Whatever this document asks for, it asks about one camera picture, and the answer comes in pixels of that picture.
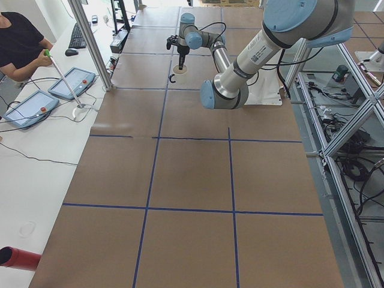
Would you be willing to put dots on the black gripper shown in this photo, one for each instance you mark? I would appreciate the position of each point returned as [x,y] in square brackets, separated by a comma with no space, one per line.
[182,50]

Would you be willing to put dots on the white smiley mug black handle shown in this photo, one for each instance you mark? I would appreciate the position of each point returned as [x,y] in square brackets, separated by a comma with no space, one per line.
[179,76]

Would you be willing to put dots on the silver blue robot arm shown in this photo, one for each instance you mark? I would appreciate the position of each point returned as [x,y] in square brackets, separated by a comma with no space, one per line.
[320,23]

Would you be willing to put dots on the person hand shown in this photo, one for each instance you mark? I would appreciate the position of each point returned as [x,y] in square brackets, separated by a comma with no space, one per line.
[43,60]

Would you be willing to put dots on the far teach pendant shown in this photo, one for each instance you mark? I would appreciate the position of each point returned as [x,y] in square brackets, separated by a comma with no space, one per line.
[79,79]

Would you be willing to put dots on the teach pendant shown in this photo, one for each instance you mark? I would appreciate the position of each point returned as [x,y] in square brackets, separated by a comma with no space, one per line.
[31,110]
[79,79]

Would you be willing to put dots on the black keyboard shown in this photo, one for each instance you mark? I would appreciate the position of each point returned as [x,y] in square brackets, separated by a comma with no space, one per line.
[77,40]

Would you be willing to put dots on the black computer mouse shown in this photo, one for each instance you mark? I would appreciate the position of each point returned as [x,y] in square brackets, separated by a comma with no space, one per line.
[71,52]

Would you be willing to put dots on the near teach pendant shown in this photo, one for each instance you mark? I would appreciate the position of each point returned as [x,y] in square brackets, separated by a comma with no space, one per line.
[31,110]

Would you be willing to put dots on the person in black shirt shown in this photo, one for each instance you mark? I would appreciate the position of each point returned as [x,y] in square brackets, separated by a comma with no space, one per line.
[21,44]

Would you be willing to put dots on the red cylinder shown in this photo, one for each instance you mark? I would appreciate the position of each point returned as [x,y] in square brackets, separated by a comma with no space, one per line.
[19,259]

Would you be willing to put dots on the aluminium frame post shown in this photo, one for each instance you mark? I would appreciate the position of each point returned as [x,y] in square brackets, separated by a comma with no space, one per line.
[81,19]

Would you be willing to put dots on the metal stick green handle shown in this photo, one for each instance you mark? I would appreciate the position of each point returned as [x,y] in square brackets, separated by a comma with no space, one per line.
[79,104]

